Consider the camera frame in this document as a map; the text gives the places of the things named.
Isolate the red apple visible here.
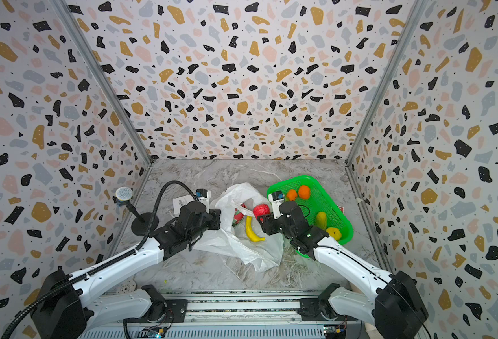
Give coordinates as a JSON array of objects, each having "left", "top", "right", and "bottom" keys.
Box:
[{"left": 253, "top": 203, "right": 271, "bottom": 218}]

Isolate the green plastic basket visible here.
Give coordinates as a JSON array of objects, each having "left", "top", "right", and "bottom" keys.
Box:
[{"left": 267, "top": 175, "right": 354, "bottom": 258}]

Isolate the yellow banana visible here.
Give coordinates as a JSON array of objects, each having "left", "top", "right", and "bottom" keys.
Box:
[{"left": 245, "top": 216, "right": 266, "bottom": 242}]

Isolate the pink dragon fruit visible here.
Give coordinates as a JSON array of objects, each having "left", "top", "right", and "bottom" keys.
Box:
[{"left": 231, "top": 208, "right": 245, "bottom": 227}]

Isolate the white plastic bag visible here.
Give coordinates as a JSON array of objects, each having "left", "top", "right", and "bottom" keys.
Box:
[{"left": 195, "top": 183, "right": 284, "bottom": 272}]

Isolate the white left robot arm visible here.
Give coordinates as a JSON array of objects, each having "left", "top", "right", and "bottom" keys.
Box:
[{"left": 30, "top": 201, "right": 221, "bottom": 338}]

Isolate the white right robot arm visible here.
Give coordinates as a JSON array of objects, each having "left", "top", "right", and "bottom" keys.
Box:
[{"left": 257, "top": 201, "right": 428, "bottom": 338}]

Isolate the small orange fruit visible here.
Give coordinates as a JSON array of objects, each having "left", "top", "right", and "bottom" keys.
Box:
[{"left": 286, "top": 189, "right": 298, "bottom": 201}]

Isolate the large orange fruit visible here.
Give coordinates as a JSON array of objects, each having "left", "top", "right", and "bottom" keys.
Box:
[{"left": 298, "top": 185, "right": 311, "bottom": 200}]

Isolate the yellow lemon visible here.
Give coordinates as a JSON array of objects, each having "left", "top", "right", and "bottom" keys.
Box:
[{"left": 326, "top": 227, "right": 342, "bottom": 241}]

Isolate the microphone on black stand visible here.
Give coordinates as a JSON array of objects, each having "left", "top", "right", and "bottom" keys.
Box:
[{"left": 114, "top": 186, "right": 159, "bottom": 237}]

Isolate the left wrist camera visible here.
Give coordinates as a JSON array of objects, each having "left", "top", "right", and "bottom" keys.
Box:
[{"left": 195, "top": 189, "right": 211, "bottom": 211}]

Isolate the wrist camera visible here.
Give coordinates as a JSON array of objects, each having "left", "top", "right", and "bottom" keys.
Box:
[
  {"left": 268, "top": 191, "right": 285, "bottom": 219},
  {"left": 195, "top": 189, "right": 211, "bottom": 211}
]

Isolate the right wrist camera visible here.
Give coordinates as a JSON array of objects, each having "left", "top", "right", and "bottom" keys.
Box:
[{"left": 268, "top": 191, "right": 285, "bottom": 219}]

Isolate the black corrugated cable conduit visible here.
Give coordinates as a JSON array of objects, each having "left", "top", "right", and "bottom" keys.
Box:
[{"left": 1, "top": 180, "right": 199, "bottom": 339}]

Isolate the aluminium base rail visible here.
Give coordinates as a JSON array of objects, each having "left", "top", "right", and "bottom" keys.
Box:
[{"left": 83, "top": 290, "right": 368, "bottom": 338}]

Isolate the aluminium left corner post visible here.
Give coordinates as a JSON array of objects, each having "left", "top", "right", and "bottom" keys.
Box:
[{"left": 51, "top": 1, "right": 153, "bottom": 166}]

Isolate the aluminium corner post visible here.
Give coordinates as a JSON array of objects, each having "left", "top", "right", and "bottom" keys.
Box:
[
  {"left": 346, "top": 0, "right": 428, "bottom": 168},
  {"left": 51, "top": 1, "right": 153, "bottom": 166}
]

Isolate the aluminium right corner post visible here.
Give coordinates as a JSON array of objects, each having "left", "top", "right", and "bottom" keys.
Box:
[{"left": 346, "top": 0, "right": 428, "bottom": 168}]

